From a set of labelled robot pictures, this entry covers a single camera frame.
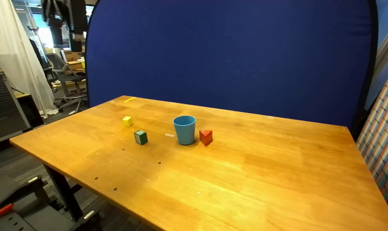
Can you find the yellow block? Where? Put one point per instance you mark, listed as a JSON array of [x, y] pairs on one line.
[[127, 121]]

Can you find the black stand base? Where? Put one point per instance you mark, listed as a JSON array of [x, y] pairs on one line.
[[24, 208]]

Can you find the orange block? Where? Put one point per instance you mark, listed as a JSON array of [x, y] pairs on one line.
[[206, 136]]

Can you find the black equipment case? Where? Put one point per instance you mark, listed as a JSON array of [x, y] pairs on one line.
[[3, 107]]

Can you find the office chair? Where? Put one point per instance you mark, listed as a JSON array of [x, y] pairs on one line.
[[65, 77]]

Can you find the white curtain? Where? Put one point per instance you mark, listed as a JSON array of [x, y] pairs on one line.
[[14, 54]]

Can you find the green block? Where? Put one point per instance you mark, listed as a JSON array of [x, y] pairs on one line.
[[141, 137]]

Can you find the white tape piece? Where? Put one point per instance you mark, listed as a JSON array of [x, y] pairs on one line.
[[169, 135]]

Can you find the blue backdrop screen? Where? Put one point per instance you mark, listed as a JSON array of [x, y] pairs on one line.
[[229, 54]]

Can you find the blue cup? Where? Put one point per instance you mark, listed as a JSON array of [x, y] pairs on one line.
[[184, 131]]

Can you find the colourful patterned panel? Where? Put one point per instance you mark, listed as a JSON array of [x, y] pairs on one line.
[[384, 141]]

